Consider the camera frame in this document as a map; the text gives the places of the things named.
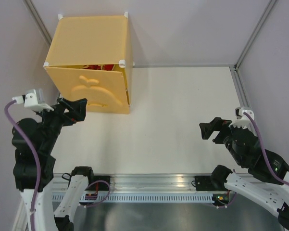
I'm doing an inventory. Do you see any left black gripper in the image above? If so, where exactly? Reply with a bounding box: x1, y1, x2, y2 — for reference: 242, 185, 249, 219
35, 95, 88, 151

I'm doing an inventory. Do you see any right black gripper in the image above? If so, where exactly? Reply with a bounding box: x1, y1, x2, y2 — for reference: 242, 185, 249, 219
198, 116, 246, 165

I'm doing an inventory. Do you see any red canvas sneaker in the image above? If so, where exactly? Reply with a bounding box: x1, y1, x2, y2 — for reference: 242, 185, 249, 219
83, 64, 101, 70
101, 64, 115, 71

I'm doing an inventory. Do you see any yellow plastic shoe cabinet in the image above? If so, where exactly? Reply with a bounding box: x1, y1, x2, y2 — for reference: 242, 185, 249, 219
44, 14, 133, 114

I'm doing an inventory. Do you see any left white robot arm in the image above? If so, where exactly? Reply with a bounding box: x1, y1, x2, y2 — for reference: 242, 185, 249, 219
4, 98, 95, 231

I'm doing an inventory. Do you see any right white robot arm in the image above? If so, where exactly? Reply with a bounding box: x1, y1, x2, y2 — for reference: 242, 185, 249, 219
199, 117, 289, 231

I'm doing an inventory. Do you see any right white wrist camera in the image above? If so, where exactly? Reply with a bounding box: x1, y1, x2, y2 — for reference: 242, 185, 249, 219
229, 107, 254, 128

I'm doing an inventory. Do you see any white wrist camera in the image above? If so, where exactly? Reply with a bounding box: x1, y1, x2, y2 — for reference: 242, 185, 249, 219
12, 89, 54, 112
229, 107, 254, 128

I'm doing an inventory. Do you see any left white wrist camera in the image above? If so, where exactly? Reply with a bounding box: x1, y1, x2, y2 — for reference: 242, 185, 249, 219
12, 89, 54, 112

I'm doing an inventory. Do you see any aluminium frame post right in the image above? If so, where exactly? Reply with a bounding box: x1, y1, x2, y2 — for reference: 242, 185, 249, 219
229, 0, 279, 108

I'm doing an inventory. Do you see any aluminium frame post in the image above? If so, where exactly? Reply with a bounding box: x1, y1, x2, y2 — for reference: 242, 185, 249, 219
229, 0, 279, 108
23, 0, 52, 46

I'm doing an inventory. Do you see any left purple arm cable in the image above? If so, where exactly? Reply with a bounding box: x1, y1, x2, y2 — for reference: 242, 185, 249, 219
4, 101, 42, 231

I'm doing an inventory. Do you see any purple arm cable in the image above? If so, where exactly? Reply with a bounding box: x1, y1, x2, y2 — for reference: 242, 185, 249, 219
4, 101, 42, 231
242, 113, 289, 187

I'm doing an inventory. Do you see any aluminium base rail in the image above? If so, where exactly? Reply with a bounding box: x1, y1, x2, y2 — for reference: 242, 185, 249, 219
50, 173, 251, 193

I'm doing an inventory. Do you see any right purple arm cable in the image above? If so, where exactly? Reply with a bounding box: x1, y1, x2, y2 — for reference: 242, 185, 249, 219
242, 113, 289, 187

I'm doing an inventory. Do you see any white slotted cable duct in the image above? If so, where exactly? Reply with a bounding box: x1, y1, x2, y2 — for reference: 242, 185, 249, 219
51, 193, 228, 204

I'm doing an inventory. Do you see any aluminium frame post left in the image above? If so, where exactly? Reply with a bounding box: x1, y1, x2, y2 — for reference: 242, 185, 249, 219
23, 0, 52, 46

